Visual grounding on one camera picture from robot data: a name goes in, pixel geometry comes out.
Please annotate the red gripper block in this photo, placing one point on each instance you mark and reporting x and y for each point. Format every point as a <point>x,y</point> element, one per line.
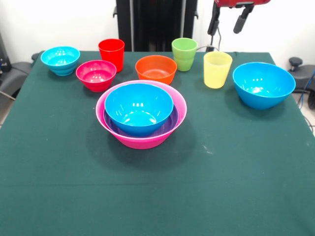
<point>226,3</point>

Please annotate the medium blue bowl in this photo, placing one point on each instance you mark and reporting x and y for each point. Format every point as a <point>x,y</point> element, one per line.
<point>263,88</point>
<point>139,108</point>

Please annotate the purple shallow bowl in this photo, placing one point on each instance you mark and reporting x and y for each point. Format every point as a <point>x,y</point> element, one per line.
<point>172,120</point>

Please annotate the large pink bowl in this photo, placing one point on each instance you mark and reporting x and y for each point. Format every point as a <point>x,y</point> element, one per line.
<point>145,143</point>

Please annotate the yellow cup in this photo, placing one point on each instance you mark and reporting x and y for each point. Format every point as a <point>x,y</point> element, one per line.
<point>217,73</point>

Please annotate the green cup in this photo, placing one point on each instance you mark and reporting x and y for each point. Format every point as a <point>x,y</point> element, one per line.
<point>183,60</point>

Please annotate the small orange bowl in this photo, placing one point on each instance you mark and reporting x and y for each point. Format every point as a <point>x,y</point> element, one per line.
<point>156,66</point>

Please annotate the red cup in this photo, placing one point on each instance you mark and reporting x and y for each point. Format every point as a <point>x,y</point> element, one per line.
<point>110,54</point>

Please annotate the small crimson bowl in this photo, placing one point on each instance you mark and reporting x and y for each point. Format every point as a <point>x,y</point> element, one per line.
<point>96,73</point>

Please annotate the small blue bowl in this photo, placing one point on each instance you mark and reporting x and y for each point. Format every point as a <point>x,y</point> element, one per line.
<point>60,57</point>
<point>62,72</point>

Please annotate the dark green tablecloth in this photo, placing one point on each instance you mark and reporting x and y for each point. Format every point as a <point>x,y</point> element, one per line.
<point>157,196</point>

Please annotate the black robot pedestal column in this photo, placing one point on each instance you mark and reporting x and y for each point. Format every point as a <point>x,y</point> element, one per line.
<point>147,24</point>

